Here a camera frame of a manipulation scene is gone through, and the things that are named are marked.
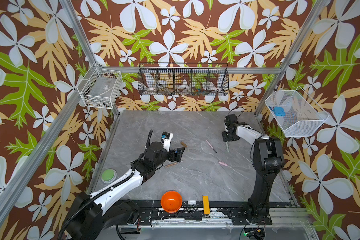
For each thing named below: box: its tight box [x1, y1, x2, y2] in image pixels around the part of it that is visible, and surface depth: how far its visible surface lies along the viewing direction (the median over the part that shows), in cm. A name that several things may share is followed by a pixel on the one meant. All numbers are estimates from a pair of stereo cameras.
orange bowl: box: [160, 190, 183, 214], surface depth 80 cm
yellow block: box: [202, 195, 211, 215], surface depth 79 cm
